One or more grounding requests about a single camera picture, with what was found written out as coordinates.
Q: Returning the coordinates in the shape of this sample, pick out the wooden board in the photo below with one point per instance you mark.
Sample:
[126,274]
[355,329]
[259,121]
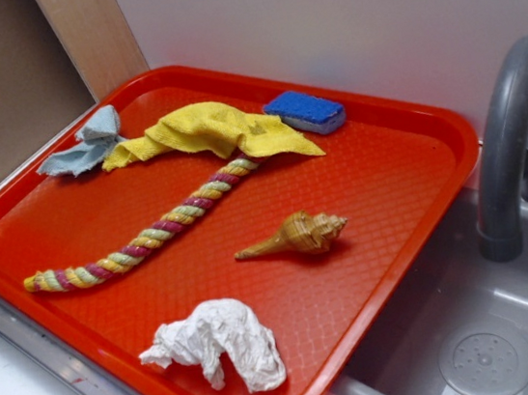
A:
[97,38]

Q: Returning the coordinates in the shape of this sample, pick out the blue sponge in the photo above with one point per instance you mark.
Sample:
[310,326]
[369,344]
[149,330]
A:
[307,113]

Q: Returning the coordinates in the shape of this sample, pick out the red plastic tray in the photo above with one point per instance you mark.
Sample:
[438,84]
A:
[392,170]

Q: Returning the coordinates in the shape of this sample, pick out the light blue cloth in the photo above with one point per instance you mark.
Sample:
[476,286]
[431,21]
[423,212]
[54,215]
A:
[95,141]

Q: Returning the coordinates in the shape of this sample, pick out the grey plastic faucet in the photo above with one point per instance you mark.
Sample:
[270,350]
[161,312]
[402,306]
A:
[504,162]

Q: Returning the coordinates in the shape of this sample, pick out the yellow cloth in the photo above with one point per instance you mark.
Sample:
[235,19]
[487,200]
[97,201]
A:
[212,127]

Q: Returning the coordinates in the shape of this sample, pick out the brown spiral sea shell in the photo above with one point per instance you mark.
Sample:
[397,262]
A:
[300,232]

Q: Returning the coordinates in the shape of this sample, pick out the grey plastic sink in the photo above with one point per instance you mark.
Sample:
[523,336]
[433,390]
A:
[456,325]

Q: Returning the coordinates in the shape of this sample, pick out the crumpled white paper towel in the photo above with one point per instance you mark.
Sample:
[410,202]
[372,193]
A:
[216,327]

